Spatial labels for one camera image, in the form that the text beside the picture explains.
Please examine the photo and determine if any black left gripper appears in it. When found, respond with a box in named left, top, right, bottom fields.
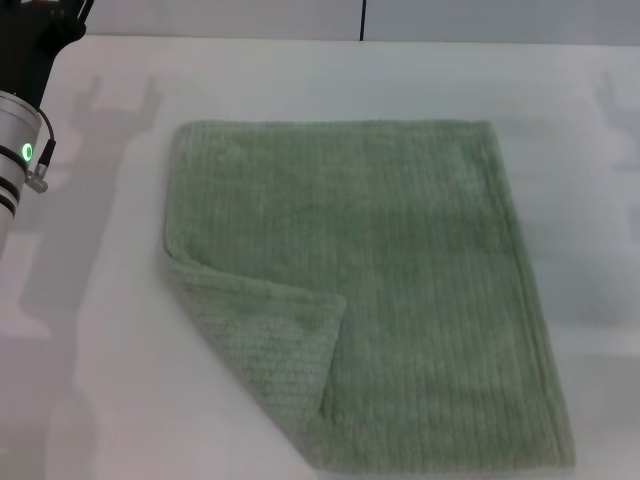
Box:
left=0, top=0, right=96, bottom=110

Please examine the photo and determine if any green ribbed towel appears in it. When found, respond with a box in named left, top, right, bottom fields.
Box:
left=160, top=118, right=577, bottom=474

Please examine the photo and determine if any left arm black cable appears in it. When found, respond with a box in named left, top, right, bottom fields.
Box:
left=27, top=107, right=58, bottom=194

